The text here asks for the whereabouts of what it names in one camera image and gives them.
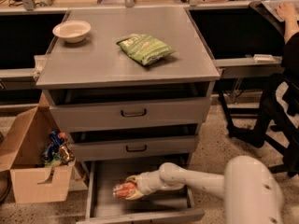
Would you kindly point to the grey middle drawer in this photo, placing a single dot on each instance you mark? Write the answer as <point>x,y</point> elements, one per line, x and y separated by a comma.
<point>134,148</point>

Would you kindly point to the black office chair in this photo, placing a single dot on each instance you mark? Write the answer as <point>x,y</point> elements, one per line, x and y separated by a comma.
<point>282,108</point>

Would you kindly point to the red coke can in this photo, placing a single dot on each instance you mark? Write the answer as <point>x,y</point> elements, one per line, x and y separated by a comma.
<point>125,190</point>

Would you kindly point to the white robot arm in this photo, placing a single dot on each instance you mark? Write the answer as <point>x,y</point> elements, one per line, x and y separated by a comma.
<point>251,194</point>

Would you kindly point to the blue can in box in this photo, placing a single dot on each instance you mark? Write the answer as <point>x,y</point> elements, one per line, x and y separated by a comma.
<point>52,147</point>

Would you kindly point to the shiny snack wrapper in box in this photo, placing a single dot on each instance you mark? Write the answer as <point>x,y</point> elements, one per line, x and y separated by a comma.
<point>65,154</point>

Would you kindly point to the black desk with keyboard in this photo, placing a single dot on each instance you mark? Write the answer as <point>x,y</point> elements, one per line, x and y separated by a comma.
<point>268,9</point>

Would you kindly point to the seated person in black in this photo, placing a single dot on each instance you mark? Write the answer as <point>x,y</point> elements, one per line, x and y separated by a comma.
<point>290,63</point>

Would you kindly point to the grey drawer cabinet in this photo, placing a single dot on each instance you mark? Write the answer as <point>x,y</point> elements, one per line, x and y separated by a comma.
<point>96,70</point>

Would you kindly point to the brown cardboard box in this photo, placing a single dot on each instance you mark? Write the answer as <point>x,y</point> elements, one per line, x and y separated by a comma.
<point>20,154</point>

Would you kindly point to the grey open bottom drawer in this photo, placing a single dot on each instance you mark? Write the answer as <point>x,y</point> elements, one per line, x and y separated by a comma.
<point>162,207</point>

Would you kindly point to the small white box on ledge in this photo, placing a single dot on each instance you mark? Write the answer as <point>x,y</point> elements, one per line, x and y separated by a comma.
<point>263,58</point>

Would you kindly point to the white ceramic bowl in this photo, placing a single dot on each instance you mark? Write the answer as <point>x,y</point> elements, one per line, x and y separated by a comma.
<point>72,31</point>

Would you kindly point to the person hand on keyboard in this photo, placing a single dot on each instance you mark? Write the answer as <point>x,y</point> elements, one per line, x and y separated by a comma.
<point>286,11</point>

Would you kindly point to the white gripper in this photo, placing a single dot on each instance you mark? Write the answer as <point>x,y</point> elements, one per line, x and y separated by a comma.
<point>146,183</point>

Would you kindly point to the grey top drawer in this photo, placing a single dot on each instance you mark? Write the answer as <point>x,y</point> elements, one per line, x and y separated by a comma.
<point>125,115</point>

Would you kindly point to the green chip bag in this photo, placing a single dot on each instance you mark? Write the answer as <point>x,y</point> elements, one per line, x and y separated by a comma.
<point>144,49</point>

